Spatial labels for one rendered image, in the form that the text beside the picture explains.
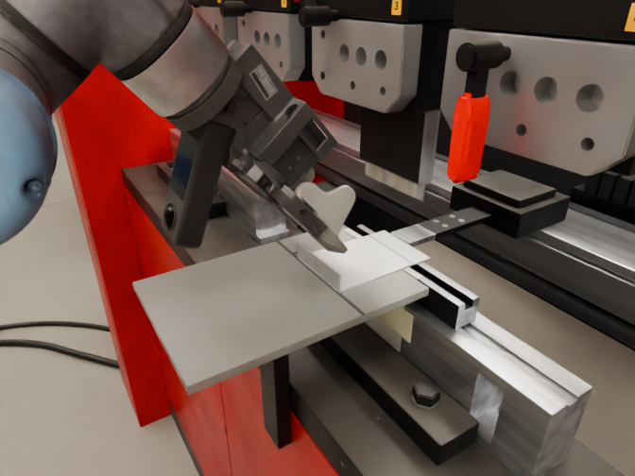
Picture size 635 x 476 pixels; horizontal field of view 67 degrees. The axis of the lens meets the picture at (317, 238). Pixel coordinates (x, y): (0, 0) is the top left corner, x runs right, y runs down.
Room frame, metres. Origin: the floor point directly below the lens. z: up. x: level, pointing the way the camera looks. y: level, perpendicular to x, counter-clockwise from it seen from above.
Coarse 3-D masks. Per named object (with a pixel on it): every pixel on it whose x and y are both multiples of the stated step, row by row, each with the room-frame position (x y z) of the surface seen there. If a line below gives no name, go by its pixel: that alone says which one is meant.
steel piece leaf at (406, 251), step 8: (376, 232) 0.54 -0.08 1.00; (384, 232) 0.54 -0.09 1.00; (376, 240) 0.52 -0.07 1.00; (384, 240) 0.52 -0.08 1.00; (392, 240) 0.52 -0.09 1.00; (400, 240) 0.52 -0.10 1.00; (392, 248) 0.50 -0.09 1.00; (400, 248) 0.50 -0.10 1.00; (408, 248) 0.50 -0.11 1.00; (408, 256) 0.48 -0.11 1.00; (416, 256) 0.48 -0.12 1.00; (424, 256) 0.48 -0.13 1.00
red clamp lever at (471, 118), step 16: (464, 48) 0.33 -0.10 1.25; (480, 48) 0.33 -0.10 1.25; (496, 48) 0.33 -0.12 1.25; (464, 64) 0.33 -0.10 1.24; (480, 64) 0.33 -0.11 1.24; (496, 64) 0.34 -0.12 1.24; (480, 80) 0.33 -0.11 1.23; (464, 96) 0.33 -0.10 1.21; (480, 96) 0.33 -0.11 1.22; (464, 112) 0.33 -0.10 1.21; (480, 112) 0.33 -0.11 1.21; (464, 128) 0.33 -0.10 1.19; (480, 128) 0.33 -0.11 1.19; (464, 144) 0.33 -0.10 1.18; (480, 144) 0.33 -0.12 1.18; (448, 160) 0.34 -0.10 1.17; (464, 160) 0.33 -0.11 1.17; (480, 160) 0.33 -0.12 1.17; (448, 176) 0.33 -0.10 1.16; (464, 176) 0.33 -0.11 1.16
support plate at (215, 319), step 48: (288, 240) 0.53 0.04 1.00; (144, 288) 0.42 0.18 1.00; (192, 288) 0.42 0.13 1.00; (240, 288) 0.42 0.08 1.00; (288, 288) 0.42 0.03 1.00; (384, 288) 0.42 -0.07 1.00; (192, 336) 0.34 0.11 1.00; (240, 336) 0.34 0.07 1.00; (288, 336) 0.34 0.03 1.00; (192, 384) 0.28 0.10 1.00
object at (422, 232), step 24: (456, 192) 0.65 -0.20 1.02; (480, 192) 0.62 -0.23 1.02; (504, 192) 0.60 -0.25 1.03; (528, 192) 0.60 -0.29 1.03; (552, 192) 0.61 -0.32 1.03; (456, 216) 0.59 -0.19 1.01; (480, 216) 0.59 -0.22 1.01; (504, 216) 0.58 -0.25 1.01; (528, 216) 0.57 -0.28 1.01; (552, 216) 0.59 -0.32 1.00; (408, 240) 0.52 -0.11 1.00
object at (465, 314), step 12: (360, 228) 0.56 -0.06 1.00; (420, 264) 0.47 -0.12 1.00; (432, 276) 0.45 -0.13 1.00; (444, 276) 0.44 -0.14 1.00; (432, 288) 0.42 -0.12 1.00; (444, 288) 0.43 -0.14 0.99; (456, 288) 0.42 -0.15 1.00; (420, 300) 0.43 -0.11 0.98; (432, 300) 0.42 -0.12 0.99; (444, 300) 0.40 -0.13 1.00; (456, 300) 0.40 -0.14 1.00; (468, 300) 0.41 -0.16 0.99; (432, 312) 0.42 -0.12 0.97; (444, 312) 0.40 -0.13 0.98; (456, 312) 0.39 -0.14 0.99; (468, 312) 0.40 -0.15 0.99; (456, 324) 0.39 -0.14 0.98
